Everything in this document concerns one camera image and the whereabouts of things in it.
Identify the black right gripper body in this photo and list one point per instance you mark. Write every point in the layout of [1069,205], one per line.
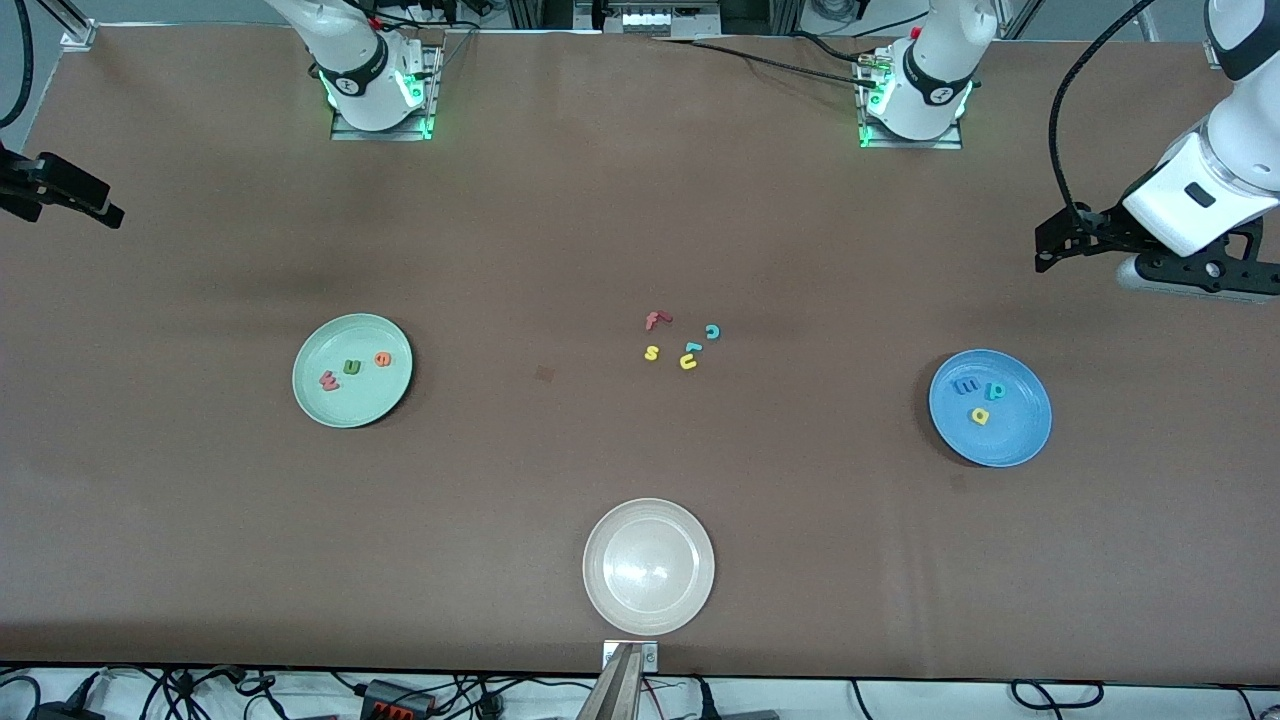
[20,184]

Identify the blue foam letter m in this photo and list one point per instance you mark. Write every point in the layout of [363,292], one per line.
[966,385]

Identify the pink foam letter w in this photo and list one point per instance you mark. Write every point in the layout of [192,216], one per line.
[329,380]

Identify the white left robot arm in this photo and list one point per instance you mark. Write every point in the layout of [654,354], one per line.
[935,90]

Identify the blue plate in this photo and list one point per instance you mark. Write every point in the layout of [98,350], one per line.
[1015,435]

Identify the light green plate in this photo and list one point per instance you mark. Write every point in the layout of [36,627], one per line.
[352,405]

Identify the red foam letter f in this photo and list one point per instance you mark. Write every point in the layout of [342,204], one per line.
[652,322]

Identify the grey control box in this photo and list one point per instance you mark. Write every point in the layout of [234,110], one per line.
[650,18]

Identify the beige plate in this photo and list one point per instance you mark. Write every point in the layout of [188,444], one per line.
[648,566]

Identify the black power strip red switches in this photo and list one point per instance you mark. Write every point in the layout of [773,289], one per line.
[385,692]

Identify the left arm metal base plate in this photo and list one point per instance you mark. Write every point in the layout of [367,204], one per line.
[948,143]

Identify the metal table corner bracket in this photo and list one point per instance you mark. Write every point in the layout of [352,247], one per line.
[78,36]
[1214,55]

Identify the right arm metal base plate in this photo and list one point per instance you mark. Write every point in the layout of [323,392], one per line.
[350,132]

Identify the small metal camera bracket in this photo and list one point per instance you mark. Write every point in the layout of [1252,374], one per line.
[650,657]

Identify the aluminium camera beam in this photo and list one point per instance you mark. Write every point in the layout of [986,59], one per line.
[615,695]

